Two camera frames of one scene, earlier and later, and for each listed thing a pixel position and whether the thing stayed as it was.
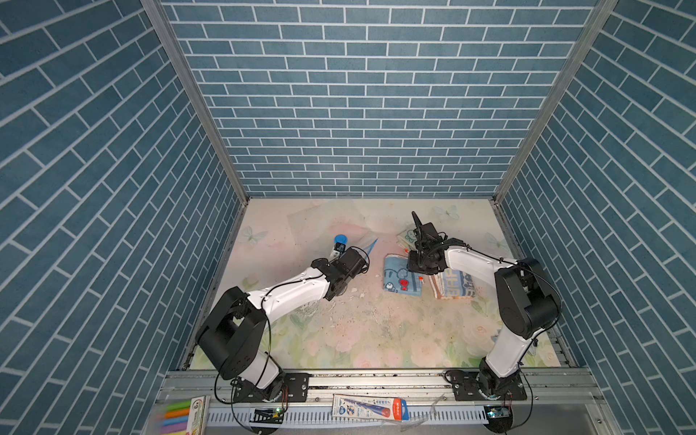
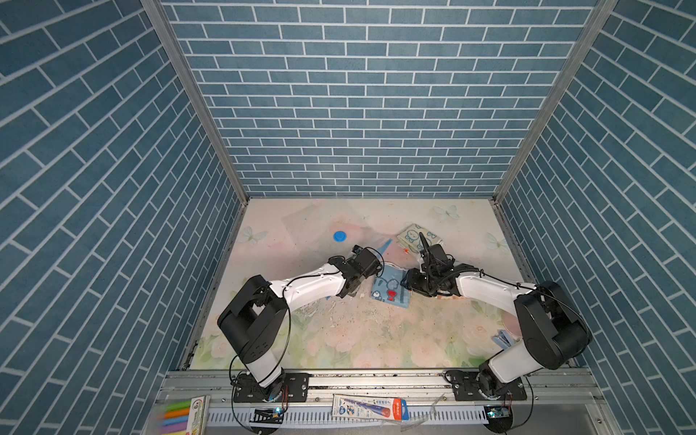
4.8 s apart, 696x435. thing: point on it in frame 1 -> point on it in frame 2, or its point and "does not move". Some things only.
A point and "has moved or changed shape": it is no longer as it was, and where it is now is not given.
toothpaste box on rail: (370, 407) does not move
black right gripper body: (418, 263) -> (420, 283)
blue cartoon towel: (398, 278) has moved or changed shape
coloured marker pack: (188, 417) does not move
